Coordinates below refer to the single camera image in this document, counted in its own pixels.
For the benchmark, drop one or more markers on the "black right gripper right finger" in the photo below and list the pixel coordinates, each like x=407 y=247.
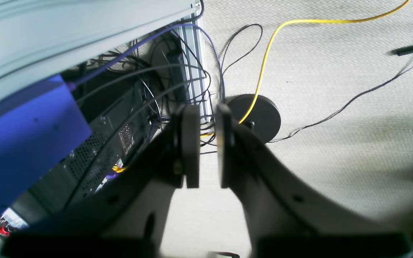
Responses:
x=285 y=217

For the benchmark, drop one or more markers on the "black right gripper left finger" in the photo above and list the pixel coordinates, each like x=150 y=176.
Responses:
x=127 y=217

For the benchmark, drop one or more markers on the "black computer tower case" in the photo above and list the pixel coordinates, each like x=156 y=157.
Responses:
x=120 y=124

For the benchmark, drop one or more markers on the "round black stand base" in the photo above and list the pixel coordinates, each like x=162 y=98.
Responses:
x=265 y=115

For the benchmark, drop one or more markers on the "blue panel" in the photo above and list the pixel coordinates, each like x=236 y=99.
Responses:
x=39 y=126

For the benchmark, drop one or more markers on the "black power strip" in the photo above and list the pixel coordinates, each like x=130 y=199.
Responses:
x=178 y=75

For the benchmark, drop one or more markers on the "aluminium frame post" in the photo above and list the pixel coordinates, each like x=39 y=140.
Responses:
x=193 y=53

